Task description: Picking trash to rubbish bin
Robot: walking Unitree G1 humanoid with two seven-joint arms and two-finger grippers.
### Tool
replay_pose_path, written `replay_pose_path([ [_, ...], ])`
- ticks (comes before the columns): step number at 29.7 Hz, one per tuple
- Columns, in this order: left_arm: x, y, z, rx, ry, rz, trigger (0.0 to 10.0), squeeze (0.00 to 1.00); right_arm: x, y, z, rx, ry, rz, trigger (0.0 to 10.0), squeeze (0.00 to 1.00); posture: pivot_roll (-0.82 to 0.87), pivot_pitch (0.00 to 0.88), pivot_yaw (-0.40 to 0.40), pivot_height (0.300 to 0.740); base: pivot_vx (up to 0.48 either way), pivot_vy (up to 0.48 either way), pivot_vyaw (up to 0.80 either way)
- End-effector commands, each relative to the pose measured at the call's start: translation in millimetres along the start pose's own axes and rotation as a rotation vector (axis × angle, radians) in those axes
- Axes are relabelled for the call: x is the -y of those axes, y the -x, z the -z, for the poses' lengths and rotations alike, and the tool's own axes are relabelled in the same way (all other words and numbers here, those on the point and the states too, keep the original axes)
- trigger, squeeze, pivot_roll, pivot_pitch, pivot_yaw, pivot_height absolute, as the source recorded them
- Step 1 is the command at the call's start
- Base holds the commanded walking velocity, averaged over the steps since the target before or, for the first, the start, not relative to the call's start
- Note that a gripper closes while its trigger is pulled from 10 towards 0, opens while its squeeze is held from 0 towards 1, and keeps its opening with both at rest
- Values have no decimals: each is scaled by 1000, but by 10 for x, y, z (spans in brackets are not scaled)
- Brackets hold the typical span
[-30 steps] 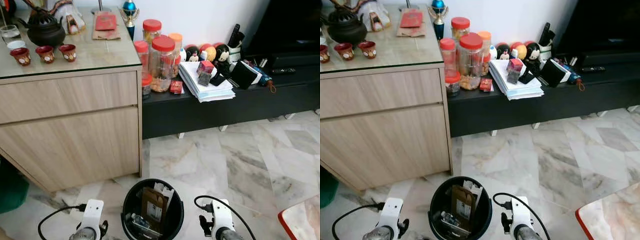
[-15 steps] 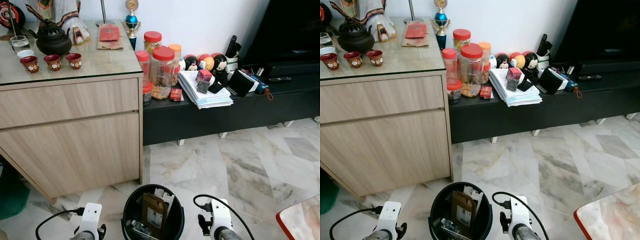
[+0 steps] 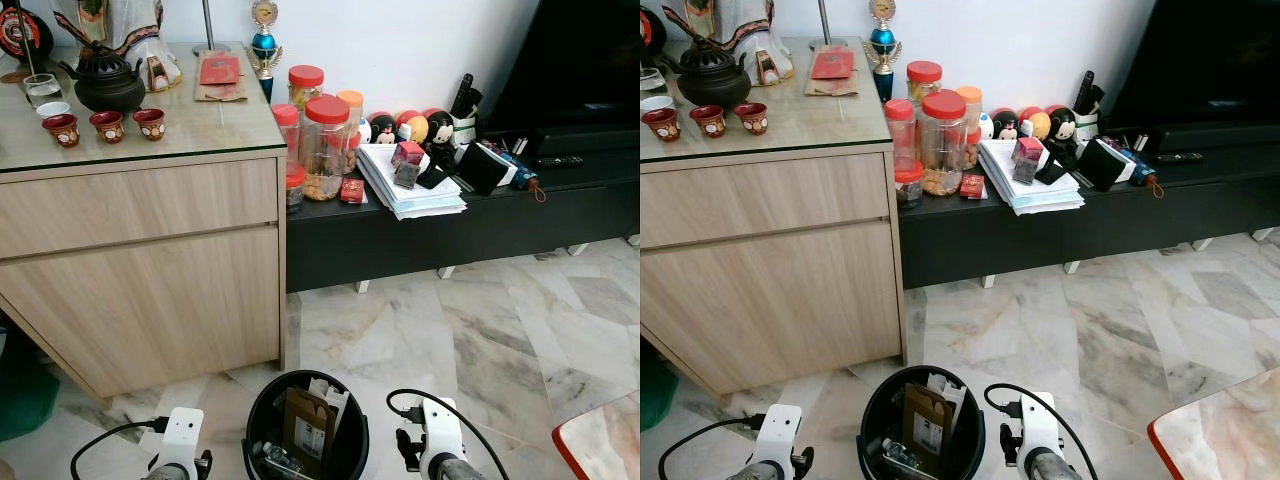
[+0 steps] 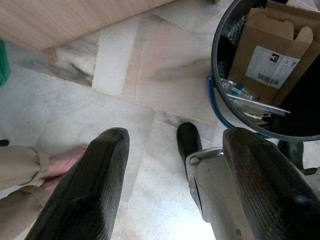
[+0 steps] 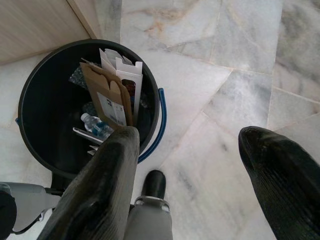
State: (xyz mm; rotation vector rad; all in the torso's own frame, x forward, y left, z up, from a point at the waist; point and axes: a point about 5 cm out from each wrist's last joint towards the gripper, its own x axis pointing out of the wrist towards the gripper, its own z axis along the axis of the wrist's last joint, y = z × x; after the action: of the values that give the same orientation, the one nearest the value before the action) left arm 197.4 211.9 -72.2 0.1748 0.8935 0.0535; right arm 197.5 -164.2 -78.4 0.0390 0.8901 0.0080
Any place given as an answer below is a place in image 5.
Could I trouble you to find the bubble wrap piece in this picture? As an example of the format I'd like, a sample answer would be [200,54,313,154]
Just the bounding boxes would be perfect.
[68,65,87,90]

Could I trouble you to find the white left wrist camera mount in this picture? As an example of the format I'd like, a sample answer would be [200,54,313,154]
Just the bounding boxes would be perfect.
[0,182,63,235]

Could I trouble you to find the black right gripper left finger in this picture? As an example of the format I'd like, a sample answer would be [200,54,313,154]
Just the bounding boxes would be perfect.
[37,125,140,240]

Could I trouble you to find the clear plastic water bottle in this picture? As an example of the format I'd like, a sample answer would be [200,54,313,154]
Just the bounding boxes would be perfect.
[80,112,114,139]

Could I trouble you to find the silver flat wrapper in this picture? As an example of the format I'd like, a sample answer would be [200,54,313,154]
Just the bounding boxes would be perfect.
[72,126,105,146]

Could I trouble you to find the flattened white carton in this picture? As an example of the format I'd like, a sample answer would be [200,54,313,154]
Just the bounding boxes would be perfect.
[98,48,144,125]

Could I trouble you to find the grey robot leg black foot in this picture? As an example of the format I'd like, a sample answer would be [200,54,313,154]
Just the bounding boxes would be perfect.
[124,169,174,240]

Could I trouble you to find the flattened brown cardboard box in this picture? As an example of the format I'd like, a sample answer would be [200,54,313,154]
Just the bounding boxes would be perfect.
[79,61,134,130]

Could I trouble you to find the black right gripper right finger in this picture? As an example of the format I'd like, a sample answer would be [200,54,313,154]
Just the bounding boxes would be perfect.
[237,126,320,240]

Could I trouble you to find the black bucket with blue handle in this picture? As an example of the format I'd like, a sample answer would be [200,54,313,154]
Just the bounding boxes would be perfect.
[15,38,168,181]

